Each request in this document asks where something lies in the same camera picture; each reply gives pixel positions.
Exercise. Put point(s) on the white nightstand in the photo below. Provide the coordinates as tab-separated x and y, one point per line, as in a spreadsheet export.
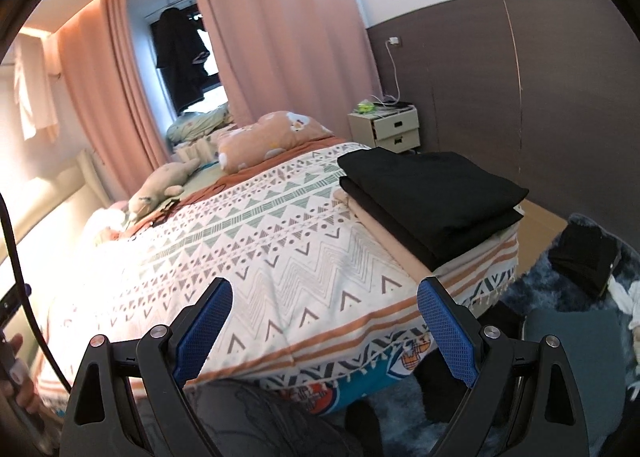
390	129

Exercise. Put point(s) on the white cloth pile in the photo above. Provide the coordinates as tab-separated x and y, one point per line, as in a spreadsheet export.
625	297

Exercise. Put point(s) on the white patterned blanket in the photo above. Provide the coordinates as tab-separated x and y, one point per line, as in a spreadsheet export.
275	262

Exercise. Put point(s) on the person's left hand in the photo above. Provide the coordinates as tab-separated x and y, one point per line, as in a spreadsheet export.
30	399

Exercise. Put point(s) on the white pillow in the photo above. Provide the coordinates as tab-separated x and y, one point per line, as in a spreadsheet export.
107	232

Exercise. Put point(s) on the blue-grey cushion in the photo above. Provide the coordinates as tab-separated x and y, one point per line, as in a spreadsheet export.
580	352

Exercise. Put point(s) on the pink printed pillow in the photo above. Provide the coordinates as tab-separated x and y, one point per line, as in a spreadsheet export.
270	137

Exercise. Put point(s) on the bundled light bedding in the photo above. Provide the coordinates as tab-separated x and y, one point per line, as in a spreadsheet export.
200	122

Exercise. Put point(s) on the green item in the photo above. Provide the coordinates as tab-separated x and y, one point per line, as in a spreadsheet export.
365	107

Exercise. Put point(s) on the hanging black coat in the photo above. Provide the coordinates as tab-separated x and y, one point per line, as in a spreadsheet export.
175	57

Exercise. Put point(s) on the wall socket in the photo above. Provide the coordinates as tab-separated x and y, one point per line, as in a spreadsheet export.
395	40

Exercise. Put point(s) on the hanging white garment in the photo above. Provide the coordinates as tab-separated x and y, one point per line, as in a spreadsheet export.
35	87

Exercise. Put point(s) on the folded black garment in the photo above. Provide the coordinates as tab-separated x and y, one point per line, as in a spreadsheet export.
450	242

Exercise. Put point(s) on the black clothing on floor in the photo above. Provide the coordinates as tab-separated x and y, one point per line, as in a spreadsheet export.
585	257

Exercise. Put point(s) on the cream plush toy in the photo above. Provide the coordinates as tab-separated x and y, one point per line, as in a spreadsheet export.
160	184

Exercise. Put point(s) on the folded beige cloth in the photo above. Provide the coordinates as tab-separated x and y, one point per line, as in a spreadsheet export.
385	232

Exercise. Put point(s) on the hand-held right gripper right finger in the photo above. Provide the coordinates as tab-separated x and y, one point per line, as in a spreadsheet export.
450	332

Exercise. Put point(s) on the terracotta bed cover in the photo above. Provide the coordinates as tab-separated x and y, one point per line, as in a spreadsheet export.
210	189

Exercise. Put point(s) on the pink curtain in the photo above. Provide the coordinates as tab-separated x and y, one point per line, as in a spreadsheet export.
110	87
280	27

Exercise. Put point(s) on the blue shaggy rug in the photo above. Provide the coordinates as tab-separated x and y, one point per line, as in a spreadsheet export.
540	287

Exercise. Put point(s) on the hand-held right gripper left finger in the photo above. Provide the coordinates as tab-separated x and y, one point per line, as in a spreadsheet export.
205	327

